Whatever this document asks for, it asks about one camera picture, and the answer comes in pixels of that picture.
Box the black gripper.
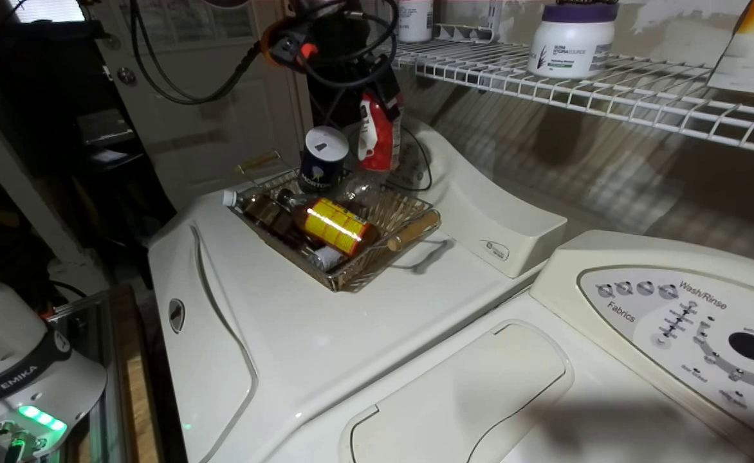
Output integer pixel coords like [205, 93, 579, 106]
[306, 3, 405, 131]

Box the red bottle white label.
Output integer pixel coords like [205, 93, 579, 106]
[355, 93, 402, 175]

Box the tall white bottle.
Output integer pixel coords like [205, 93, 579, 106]
[395, 0, 436, 44]

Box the amber bottle yellow label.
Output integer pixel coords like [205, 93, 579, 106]
[295, 196, 384, 258]

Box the dark brown bottle white cap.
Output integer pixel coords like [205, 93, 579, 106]
[245, 188, 346, 273]

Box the white washing machine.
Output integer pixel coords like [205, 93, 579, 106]
[144, 117, 571, 463]

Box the dark blue cylindrical can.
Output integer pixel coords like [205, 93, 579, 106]
[295, 125, 351, 192]

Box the beige door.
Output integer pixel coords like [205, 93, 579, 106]
[77, 0, 314, 209]

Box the white jar purple lid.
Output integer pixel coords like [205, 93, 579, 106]
[526, 0, 619, 81]

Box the orange and white box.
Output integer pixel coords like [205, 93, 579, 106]
[707, 0, 754, 95]

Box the wooden board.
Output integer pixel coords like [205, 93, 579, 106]
[120, 344, 165, 463]

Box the orange cable connector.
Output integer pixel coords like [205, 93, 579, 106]
[263, 23, 319, 63]

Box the bronze wire basket wooden handle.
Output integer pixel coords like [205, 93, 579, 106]
[224, 162, 457, 292]

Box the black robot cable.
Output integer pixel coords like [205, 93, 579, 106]
[125, 0, 268, 110]

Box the white wire rack shelf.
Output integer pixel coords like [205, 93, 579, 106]
[395, 35, 754, 162]

